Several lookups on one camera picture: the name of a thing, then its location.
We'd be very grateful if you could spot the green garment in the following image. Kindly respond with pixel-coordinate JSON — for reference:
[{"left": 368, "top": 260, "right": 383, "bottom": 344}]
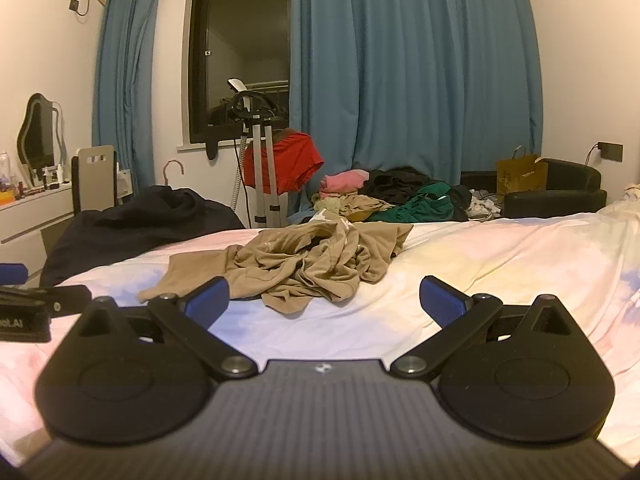
[{"left": 370, "top": 182, "right": 468, "bottom": 223}]

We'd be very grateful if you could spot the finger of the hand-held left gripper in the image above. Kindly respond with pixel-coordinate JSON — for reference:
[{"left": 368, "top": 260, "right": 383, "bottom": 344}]
[
  {"left": 0, "top": 262, "right": 29, "bottom": 286},
  {"left": 0, "top": 285, "right": 92, "bottom": 319}
]

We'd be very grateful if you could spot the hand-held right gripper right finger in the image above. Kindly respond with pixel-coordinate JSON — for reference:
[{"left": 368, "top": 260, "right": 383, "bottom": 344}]
[{"left": 390, "top": 275, "right": 576, "bottom": 380}]

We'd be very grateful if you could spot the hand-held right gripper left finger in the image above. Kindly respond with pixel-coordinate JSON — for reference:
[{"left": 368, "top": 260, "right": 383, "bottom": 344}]
[{"left": 75, "top": 276, "right": 259, "bottom": 380}]

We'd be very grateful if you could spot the black armchair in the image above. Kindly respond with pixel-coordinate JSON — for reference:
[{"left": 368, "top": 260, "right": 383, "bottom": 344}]
[{"left": 460, "top": 158, "right": 608, "bottom": 219}]

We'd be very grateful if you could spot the tan long-sleeve sweater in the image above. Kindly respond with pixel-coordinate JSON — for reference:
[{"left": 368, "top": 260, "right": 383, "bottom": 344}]
[{"left": 137, "top": 210, "right": 415, "bottom": 317}]

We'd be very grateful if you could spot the beige clothes heap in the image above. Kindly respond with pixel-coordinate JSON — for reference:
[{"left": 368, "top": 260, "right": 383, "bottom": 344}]
[{"left": 311, "top": 194, "right": 396, "bottom": 223}]

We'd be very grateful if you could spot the garment steamer stand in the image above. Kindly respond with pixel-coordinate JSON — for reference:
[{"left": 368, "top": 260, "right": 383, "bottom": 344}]
[{"left": 227, "top": 77, "right": 288, "bottom": 228}]

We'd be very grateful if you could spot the white-backed chair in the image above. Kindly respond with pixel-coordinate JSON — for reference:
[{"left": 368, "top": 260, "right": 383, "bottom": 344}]
[{"left": 71, "top": 145, "right": 121, "bottom": 213}]

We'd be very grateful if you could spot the wavy-framed mirror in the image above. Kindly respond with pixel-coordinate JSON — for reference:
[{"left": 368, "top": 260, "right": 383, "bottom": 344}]
[{"left": 16, "top": 93, "right": 67, "bottom": 187}]

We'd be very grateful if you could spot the dark navy coat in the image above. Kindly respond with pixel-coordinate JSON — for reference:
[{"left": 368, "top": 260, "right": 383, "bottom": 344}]
[{"left": 40, "top": 186, "right": 246, "bottom": 288}]

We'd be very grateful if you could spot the dark window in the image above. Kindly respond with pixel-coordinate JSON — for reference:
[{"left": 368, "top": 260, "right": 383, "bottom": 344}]
[{"left": 187, "top": 0, "right": 292, "bottom": 161}]

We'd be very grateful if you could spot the black clothes heap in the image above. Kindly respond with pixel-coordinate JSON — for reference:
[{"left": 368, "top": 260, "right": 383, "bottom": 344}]
[{"left": 362, "top": 166, "right": 471, "bottom": 221}]

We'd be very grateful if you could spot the white dresser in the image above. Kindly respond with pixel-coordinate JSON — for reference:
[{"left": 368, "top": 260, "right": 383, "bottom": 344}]
[{"left": 0, "top": 180, "right": 76, "bottom": 281}]

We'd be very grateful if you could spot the narrow blue curtain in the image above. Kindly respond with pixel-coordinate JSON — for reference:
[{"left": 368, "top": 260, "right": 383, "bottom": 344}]
[{"left": 91, "top": 0, "right": 168, "bottom": 196}]

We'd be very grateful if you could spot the red garment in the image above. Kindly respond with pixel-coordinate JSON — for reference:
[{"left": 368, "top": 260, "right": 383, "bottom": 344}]
[{"left": 242, "top": 131, "right": 325, "bottom": 194}]

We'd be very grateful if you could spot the wide blue curtain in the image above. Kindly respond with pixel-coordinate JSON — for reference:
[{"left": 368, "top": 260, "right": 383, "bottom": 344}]
[{"left": 287, "top": 0, "right": 544, "bottom": 198}]

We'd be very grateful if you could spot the yellow paper bag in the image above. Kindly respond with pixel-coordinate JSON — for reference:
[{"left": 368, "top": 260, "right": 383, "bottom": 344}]
[{"left": 496, "top": 146, "right": 549, "bottom": 195}]

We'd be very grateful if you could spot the pink garment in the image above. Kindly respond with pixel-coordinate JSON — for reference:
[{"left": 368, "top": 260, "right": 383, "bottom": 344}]
[{"left": 320, "top": 170, "right": 371, "bottom": 200}]

